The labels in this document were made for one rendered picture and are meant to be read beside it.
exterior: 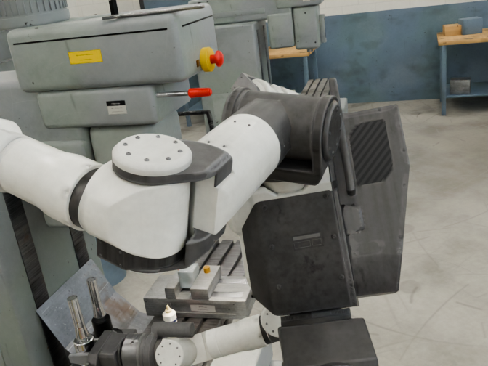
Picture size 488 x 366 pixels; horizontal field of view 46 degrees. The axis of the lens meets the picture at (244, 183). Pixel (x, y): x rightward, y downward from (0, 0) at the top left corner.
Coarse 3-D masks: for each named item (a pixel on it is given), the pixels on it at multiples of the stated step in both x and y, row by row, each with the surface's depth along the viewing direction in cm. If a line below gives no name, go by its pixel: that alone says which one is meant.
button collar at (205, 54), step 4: (204, 48) 141; (208, 48) 141; (200, 52) 140; (204, 52) 140; (208, 52) 140; (212, 52) 143; (200, 56) 140; (204, 56) 140; (208, 56) 140; (200, 60) 140; (204, 60) 140; (208, 60) 140; (200, 64) 140; (204, 64) 140; (208, 64) 140; (212, 64) 143; (204, 68) 141; (208, 68) 141; (212, 68) 143
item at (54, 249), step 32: (0, 192) 157; (0, 224) 157; (32, 224) 170; (0, 256) 157; (32, 256) 169; (64, 256) 184; (96, 256) 202; (0, 288) 161; (32, 288) 169; (0, 320) 166; (32, 320) 169; (0, 352) 171; (32, 352) 169; (64, 352) 183
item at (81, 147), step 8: (48, 144) 151; (56, 144) 151; (64, 144) 150; (72, 144) 149; (80, 144) 149; (88, 144) 150; (72, 152) 150; (80, 152) 149; (88, 152) 150; (48, 216) 160; (48, 224) 162; (56, 224) 161; (64, 224) 160
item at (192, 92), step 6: (192, 90) 135; (198, 90) 135; (204, 90) 134; (210, 90) 134; (156, 96) 138; (162, 96) 138; (168, 96) 138; (174, 96) 137; (180, 96) 137; (192, 96) 135; (198, 96) 135; (204, 96) 135
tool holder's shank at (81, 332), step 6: (72, 300) 129; (72, 306) 130; (78, 306) 130; (72, 312) 130; (78, 312) 130; (72, 318) 131; (78, 318) 131; (78, 324) 131; (84, 324) 133; (78, 330) 132; (84, 330) 132; (78, 336) 132; (84, 336) 132
